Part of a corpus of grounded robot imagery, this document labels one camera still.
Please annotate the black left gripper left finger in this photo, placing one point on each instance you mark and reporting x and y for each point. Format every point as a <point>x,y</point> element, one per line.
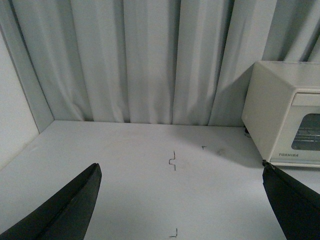
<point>64,216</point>

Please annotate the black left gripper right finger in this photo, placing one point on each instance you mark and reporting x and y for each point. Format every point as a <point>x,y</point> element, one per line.
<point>295,206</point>

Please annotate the white Toshiba toaster oven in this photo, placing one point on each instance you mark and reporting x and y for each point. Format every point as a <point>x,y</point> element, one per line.
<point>282,112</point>

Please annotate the grey pleated curtain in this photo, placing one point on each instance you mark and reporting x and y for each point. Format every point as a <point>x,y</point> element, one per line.
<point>174,62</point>

